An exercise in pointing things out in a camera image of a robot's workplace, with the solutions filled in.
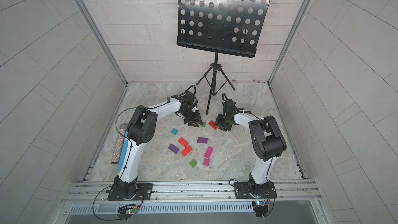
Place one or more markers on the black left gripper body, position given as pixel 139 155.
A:
pixel 191 117

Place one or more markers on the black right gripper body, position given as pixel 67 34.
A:
pixel 224 121

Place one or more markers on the red block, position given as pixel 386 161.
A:
pixel 212 124
pixel 186 151
pixel 183 142

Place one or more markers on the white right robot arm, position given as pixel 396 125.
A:
pixel 266 137

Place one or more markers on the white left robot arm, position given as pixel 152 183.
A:
pixel 141 129

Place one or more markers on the teal cube block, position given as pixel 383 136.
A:
pixel 174 131

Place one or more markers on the magenta long block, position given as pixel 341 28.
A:
pixel 208 152

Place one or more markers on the dark purple block left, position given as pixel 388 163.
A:
pixel 173 148

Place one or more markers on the light green block front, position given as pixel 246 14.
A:
pixel 193 163

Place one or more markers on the glittery silver microphone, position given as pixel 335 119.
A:
pixel 119 144

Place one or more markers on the blue flat object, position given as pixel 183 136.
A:
pixel 122 155

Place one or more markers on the right circuit board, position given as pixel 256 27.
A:
pixel 260 208

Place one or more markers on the circuit board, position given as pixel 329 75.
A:
pixel 260 208
pixel 127 211

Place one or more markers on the black music stand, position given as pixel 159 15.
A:
pixel 229 27

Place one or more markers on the left circuit board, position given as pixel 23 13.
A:
pixel 127 211

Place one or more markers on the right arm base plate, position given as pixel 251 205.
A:
pixel 251 190

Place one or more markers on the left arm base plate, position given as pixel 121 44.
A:
pixel 135 192

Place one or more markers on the aluminium frame rail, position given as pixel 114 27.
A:
pixel 192 191

